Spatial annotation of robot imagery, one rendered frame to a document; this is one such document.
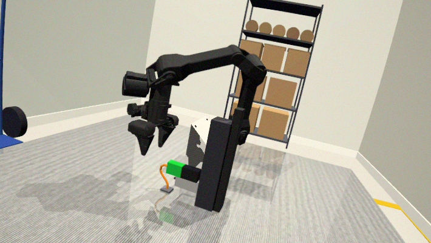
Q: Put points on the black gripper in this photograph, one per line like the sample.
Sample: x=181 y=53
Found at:
x=157 y=116

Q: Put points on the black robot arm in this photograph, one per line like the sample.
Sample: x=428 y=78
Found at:
x=173 y=68

